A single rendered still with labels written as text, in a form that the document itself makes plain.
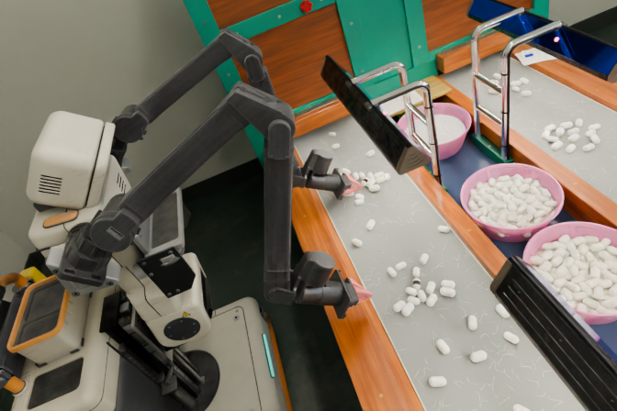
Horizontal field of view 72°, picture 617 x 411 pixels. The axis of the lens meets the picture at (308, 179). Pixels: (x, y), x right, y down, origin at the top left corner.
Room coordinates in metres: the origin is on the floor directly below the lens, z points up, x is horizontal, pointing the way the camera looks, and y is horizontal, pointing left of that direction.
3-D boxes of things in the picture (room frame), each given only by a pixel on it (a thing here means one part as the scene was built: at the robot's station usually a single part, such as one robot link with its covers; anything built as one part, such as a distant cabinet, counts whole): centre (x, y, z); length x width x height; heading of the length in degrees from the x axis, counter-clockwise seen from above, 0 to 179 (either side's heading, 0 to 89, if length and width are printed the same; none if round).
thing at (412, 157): (1.05, -0.23, 1.08); 0.62 x 0.08 x 0.07; 3
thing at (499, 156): (1.06, -0.71, 0.90); 0.20 x 0.19 x 0.45; 3
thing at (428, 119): (1.04, -0.31, 0.90); 0.20 x 0.19 x 0.45; 3
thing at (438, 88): (1.45, -0.49, 0.77); 0.33 x 0.15 x 0.01; 93
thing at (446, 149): (1.23, -0.50, 0.72); 0.27 x 0.27 x 0.10
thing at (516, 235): (0.79, -0.52, 0.72); 0.27 x 0.27 x 0.10
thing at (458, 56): (1.51, -0.83, 0.83); 0.30 x 0.06 x 0.07; 93
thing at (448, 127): (1.23, -0.50, 0.71); 0.22 x 0.22 x 0.06
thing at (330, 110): (1.48, -0.15, 0.83); 0.30 x 0.06 x 0.07; 93
